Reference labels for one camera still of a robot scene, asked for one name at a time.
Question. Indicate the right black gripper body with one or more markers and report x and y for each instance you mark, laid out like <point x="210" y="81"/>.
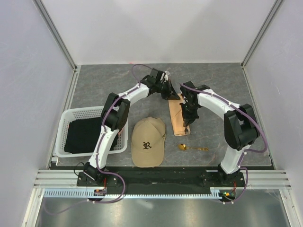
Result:
<point x="191" y="109"/>

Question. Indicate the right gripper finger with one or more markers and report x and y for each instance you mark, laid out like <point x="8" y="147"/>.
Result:
<point x="184" y="117"/>
<point x="191" y="119"/>

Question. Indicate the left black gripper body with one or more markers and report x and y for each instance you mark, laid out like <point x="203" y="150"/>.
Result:
<point x="164" y="89"/>

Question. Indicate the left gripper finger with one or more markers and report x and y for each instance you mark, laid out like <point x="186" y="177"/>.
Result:
<point x="171" y="88"/>
<point x="172" y="96"/>

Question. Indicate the peach satin napkin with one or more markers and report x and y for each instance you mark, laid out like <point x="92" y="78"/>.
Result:
<point x="176" y="117"/>

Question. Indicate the gold spoon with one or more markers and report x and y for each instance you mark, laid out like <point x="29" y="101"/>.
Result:
<point x="185" y="147"/>

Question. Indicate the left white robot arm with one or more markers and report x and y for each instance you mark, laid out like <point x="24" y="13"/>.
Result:
<point x="115" y="112"/>

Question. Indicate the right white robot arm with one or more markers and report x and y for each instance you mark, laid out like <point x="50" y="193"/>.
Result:
<point x="239" y="124"/>

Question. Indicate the tan baseball cap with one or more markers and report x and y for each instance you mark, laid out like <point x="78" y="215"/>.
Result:
<point x="148" y="142"/>

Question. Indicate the white plastic basket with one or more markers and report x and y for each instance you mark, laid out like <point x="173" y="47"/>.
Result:
<point x="67" y="117"/>

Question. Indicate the black folded cloth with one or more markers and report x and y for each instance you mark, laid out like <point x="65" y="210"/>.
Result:
<point x="83" y="135"/>

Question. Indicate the white cable duct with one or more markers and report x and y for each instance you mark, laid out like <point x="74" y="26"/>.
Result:
<point x="95" y="194"/>

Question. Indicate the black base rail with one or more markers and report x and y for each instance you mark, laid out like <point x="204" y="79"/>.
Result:
<point x="205" y="177"/>

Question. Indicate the left aluminium frame post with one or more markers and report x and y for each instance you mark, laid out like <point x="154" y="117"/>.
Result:
<point x="55" y="33"/>

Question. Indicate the aluminium frame post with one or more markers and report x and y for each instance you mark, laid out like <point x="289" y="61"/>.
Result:
<point x="55" y="33"/>
<point x="265" y="25"/>

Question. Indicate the right aluminium frame post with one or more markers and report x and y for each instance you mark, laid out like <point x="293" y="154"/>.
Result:
<point x="265" y="25"/>

